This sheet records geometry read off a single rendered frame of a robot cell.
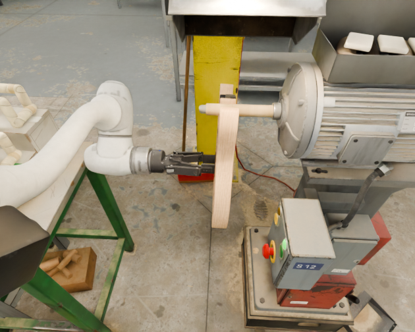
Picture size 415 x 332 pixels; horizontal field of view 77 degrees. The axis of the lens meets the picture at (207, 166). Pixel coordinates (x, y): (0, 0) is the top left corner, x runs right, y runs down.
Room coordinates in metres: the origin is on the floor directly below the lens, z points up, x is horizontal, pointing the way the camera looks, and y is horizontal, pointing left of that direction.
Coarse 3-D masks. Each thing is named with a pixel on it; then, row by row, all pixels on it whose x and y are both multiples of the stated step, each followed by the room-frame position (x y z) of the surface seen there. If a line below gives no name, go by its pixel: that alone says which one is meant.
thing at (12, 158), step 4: (16, 152) 0.64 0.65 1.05; (20, 152) 0.65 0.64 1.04; (8, 156) 0.62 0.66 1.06; (12, 156) 0.62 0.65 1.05; (16, 156) 0.63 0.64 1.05; (20, 156) 0.64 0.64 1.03; (4, 160) 0.60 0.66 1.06; (8, 160) 0.60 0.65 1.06; (12, 160) 0.61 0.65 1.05; (16, 160) 0.62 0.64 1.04; (0, 164) 0.58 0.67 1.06; (4, 164) 0.58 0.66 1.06; (8, 164) 0.59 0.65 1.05; (12, 164) 0.60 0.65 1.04
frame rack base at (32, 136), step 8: (0, 112) 0.81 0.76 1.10; (16, 112) 0.81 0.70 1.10; (40, 112) 0.81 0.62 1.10; (48, 112) 0.82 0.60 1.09; (0, 120) 0.76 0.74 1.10; (40, 120) 0.77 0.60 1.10; (48, 120) 0.80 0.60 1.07; (0, 128) 0.71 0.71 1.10; (8, 128) 0.71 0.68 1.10; (16, 128) 0.71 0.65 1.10; (24, 128) 0.71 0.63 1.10; (32, 128) 0.72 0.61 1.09; (40, 128) 0.75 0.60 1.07; (48, 128) 0.78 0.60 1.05; (56, 128) 0.82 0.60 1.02; (8, 136) 0.69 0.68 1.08; (16, 136) 0.69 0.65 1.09; (24, 136) 0.68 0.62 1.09; (32, 136) 0.70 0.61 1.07; (40, 136) 0.73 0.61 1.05; (48, 136) 0.76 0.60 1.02; (16, 144) 0.69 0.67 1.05; (24, 144) 0.69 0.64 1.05; (32, 144) 0.68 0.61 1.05; (40, 144) 0.71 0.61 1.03
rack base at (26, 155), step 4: (0, 152) 0.68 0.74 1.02; (4, 152) 0.68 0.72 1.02; (24, 152) 0.68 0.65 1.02; (28, 152) 0.68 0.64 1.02; (32, 152) 0.68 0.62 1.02; (36, 152) 0.68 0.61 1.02; (0, 156) 0.66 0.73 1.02; (4, 156) 0.66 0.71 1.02; (24, 156) 0.66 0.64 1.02; (28, 156) 0.66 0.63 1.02; (32, 156) 0.66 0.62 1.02; (0, 160) 0.64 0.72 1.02; (20, 160) 0.64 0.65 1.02; (24, 160) 0.64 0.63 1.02; (28, 160) 0.64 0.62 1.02
